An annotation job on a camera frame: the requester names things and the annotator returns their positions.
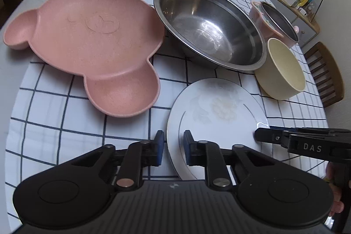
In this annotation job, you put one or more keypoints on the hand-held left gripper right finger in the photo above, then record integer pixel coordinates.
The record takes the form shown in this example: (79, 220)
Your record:
(188, 146)

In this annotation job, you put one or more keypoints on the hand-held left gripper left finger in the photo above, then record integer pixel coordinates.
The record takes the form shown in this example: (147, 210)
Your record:
(159, 146)

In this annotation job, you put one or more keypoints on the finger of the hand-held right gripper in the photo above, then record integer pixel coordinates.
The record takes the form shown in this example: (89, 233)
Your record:
(309, 129)
(270, 136)

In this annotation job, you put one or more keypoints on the white floral plate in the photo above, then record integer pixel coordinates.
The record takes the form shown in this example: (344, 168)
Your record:
(219, 118)

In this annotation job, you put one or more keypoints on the stainless steel bowl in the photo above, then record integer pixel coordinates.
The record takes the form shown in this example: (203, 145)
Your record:
(205, 31)

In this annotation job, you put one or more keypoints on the person's right hand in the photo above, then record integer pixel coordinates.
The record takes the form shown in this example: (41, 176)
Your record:
(336, 201)

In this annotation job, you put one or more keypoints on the brown wooden chair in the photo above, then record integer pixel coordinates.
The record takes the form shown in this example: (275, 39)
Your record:
(326, 75)

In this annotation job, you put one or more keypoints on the cream bowl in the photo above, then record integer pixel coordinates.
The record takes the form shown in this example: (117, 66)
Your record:
(282, 69)

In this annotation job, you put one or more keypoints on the white corner cabinet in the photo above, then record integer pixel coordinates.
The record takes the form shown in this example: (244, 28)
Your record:
(304, 23)

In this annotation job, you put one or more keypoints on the white checked tablecloth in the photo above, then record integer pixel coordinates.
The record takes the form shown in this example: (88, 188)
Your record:
(54, 102)

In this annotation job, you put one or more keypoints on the pink steel-lined small pot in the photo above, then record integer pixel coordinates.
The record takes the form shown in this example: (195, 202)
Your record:
(257, 17)

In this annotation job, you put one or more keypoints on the incense stick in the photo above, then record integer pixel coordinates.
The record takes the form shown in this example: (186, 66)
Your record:
(317, 9)

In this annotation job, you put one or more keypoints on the pink bear-shaped plate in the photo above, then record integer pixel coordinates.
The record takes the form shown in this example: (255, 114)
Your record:
(82, 44)

